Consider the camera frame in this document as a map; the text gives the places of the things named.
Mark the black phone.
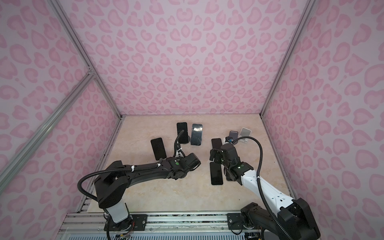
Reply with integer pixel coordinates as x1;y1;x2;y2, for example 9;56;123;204
177;122;190;144
151;138;167;161
210;162;224;186
211;138;223;150

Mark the white folding phone stand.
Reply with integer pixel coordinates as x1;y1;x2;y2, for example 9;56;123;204
239;128;252;143

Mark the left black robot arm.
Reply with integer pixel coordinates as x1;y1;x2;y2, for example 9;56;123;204
94;153;201;232

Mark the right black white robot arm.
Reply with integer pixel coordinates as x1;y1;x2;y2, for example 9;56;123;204
210;144;321;240

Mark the grey round phone stand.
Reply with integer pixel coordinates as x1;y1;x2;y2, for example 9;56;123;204
228;131;239;145

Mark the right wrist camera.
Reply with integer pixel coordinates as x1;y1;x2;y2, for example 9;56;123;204
225;136;234;144

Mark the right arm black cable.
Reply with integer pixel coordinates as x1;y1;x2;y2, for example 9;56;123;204
232;136;293;240

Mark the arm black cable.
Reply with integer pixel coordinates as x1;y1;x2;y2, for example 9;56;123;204
232;136;293;240
77;129;185;202

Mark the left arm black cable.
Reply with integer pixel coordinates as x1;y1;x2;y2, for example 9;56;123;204
77;129;185;202

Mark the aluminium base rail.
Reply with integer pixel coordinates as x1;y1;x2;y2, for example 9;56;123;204
56;211;278;240

